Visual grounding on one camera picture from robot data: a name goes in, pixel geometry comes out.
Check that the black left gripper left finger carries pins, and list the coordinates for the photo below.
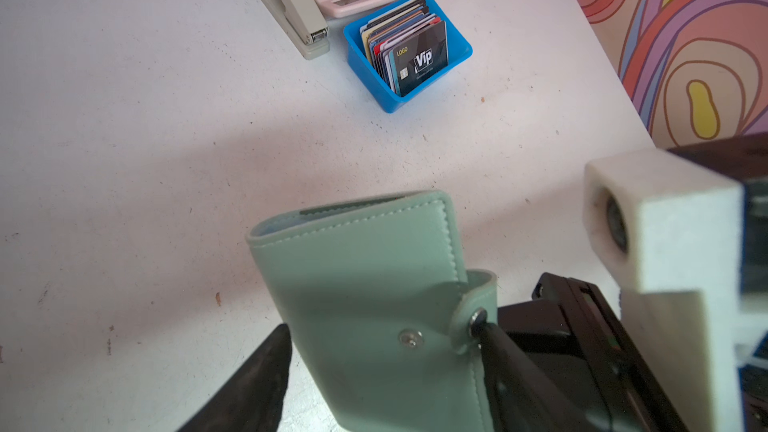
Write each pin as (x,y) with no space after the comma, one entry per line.
(252,399)

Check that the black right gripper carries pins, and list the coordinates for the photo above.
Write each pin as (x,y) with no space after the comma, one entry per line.
(571,333)

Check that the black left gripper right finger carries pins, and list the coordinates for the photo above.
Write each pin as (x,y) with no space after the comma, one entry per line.
(521,397)

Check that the mint green card holder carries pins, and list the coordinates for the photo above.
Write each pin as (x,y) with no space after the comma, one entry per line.
(379,302)

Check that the black vip card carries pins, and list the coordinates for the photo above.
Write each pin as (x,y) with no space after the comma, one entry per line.
(417,56)

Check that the blue plastic card tray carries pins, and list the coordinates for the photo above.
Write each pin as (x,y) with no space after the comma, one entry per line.
(459,50)

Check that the stack of cards in tray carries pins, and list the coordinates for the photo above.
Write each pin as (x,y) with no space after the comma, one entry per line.
(379,34)

